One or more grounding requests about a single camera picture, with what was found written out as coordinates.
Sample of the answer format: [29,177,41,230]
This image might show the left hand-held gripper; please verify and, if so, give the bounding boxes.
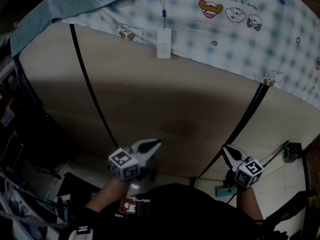
[108,138,163,181]

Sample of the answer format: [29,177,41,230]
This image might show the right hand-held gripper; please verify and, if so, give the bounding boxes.
[222,144,265,189]

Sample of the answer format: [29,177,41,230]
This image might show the teal mop with metal handle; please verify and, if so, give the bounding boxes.
[215,140,290,198]

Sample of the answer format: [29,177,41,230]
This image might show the person's left forearm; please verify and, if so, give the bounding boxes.
[84,175,133,214]

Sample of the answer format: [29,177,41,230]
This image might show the person's right forearm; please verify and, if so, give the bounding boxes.
[234,183,265,221]

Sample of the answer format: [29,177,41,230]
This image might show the person's black shirt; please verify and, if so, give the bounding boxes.
[58,182,288,240]

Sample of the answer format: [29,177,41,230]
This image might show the white hanging card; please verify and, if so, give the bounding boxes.
[156,0,172,60]

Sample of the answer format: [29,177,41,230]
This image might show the checked cartoon bedsheet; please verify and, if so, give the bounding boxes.
[62,0,320,110]

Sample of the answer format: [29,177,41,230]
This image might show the white metal shelf rack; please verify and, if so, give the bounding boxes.
[0,123,68,240]

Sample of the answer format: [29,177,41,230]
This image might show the white paper label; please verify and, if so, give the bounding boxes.
[1,108,14,128]

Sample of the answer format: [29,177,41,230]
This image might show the teal cloth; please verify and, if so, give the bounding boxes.
[9,0,156,58]

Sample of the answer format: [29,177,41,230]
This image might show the black cable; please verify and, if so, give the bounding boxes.
[226,192,239,205]

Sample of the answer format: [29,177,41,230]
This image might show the grey strap buckle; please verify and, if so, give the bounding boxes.
[71,225,94,240]

